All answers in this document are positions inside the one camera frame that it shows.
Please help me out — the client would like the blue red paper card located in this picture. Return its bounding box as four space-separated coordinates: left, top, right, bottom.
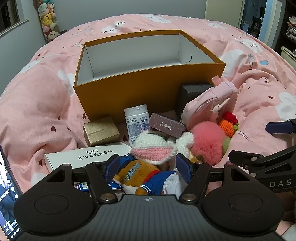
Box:
74 182 91 193

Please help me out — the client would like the white plastic bottle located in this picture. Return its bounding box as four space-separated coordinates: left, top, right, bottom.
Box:
124 104 150 147

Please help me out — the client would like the gold gift box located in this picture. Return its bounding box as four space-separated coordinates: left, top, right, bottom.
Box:
83 116 120 147

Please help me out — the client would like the pink printed blanket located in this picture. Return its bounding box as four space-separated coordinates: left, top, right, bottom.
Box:
0 13 296 241

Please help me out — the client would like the crochet orange fruit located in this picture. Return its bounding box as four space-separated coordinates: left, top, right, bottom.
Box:
217 112 239 139

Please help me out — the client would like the mauve dotted small box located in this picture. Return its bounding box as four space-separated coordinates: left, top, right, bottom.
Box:
148 113 185 138

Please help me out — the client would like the white woven basket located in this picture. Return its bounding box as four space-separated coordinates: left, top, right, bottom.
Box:
285 28 296 42

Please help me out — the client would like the white flat box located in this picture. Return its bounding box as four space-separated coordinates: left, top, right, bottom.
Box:
44 142 132 174

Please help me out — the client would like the plush doll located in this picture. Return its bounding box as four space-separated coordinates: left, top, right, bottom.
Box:
113 155 181 196

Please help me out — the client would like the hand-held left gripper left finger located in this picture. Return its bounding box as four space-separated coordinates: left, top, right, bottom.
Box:
42 155 121 202

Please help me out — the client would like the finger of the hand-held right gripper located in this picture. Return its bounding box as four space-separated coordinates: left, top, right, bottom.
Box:
228 145 296 173
265 119 296 135

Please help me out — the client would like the dark bookshelf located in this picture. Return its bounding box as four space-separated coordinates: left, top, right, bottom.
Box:
274 0 296 56

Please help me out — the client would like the black square box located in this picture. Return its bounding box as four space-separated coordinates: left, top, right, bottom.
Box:
177 82 214 118

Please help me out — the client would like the hanging column of plush toys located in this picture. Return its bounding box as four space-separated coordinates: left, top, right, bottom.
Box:
37 0 61 43

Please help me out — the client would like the window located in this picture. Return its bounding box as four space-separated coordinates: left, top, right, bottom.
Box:
0 0 29 37

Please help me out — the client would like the dark chair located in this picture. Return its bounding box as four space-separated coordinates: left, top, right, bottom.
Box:
252 15 263 35

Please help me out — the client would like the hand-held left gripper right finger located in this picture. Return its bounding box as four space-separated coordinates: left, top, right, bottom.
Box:
176 153 255 202

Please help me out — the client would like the orange cardboard box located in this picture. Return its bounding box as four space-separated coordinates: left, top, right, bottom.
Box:
73 29 226 123

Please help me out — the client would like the cream door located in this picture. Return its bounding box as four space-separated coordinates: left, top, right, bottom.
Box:
205 0 245 28

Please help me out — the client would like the blue hang tag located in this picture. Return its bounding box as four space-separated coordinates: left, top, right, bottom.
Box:
107 179 123 190

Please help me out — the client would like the white crochet bunny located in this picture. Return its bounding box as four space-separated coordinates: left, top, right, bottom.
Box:
130 130 196 165

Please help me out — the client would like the pink fluffy pompom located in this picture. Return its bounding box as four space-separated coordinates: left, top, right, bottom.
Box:
190 123 226 166

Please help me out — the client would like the smartphone with lit screen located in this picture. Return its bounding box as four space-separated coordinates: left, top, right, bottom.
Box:
0 145 22 241

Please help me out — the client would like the pink fabric pouch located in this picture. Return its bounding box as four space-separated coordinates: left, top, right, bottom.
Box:
180 75 238 130

